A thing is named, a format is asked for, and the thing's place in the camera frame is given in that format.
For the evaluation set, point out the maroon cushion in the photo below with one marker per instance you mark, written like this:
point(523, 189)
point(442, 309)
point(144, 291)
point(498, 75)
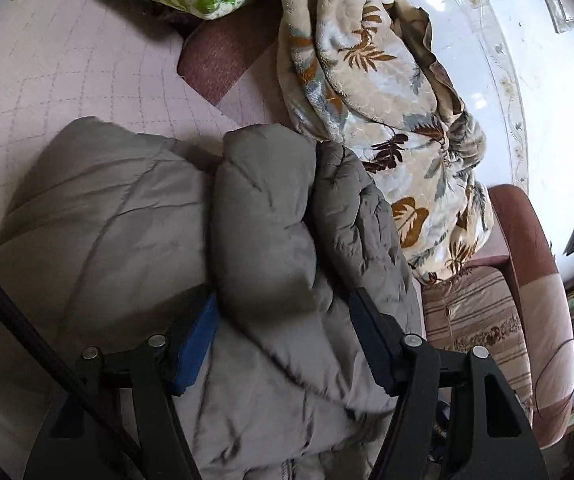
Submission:
point(217, 55)

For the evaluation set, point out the striped sofa backrest cushion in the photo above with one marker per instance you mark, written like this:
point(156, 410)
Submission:
point(472, 310)

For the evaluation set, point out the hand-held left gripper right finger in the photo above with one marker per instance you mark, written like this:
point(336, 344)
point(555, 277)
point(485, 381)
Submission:
point(373, 337)

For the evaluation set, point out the maroon sofa armrest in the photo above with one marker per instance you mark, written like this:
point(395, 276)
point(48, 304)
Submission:
point(542, 285)

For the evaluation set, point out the grey quilted jacket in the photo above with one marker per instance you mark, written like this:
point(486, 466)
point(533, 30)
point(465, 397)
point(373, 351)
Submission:
point(117, 220)

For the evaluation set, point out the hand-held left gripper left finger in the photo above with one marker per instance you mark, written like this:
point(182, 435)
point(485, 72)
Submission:
point(194, 347)

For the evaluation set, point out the leaf print blanket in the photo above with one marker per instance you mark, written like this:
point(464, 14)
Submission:
point(367, 100)

